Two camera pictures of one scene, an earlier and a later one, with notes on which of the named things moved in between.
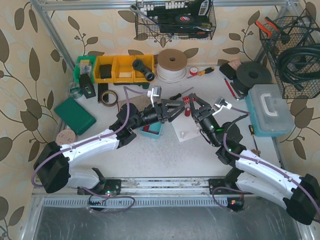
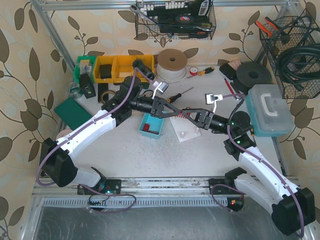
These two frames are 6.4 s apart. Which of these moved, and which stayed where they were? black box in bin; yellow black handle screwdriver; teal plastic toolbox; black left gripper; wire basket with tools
Moved: black left gripper
Stayed: teal plastic toolbox; yellow black handle screwdriver; wire basket with tools; black box in bin
